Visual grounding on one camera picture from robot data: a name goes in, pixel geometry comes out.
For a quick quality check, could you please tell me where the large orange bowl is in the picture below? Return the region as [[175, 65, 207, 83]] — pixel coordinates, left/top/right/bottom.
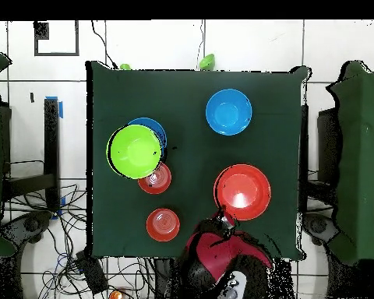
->
[[213, 164, 273, 222]]

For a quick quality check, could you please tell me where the orange bowl with ringed bottom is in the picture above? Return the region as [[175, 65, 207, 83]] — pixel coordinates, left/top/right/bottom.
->
[[137, 161, 173, 195]]

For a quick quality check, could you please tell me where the green bowl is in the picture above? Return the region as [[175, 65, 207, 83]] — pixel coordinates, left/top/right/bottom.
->
[[197, 53, 216, 71], [105, 124, 164, 181]]

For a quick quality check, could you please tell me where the small plain orange bowl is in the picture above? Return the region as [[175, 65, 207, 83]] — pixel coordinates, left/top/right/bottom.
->
[[145, 207, 181, 243]]

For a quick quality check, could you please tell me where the grey chair base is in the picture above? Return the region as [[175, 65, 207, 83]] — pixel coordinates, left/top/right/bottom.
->
[[302, 211, 340, 247]]

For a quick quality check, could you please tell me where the large blue bowl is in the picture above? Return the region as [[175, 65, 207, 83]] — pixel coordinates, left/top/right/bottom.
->
[[127, 117, 168, 157], [205, 88, 253, 136]]

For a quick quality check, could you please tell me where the black power strip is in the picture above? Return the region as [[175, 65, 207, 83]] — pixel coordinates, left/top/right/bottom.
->
[[76, 252, 109, 295]]

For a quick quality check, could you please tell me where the green bowl on floor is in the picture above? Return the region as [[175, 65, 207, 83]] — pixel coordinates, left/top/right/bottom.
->
[[197, 53, 216, 71]]

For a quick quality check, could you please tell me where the black metal stand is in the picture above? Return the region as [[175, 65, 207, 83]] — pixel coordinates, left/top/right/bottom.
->
[[1, 97, 62, 213]]

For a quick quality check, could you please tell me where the blue tape strip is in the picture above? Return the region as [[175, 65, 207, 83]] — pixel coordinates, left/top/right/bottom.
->
[[44, 95, 64, 119]]

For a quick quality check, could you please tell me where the black chair base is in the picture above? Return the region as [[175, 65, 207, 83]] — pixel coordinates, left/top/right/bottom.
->
[[1, 209, 54, 250]]

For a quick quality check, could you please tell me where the tangle of black floor cables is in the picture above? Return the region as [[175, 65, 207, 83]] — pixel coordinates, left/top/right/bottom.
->
[[2, 183, 157, 299]]

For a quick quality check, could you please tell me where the dark square floor frame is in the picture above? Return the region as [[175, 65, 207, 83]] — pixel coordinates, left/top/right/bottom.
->
[[34, 19, 80, 57]]

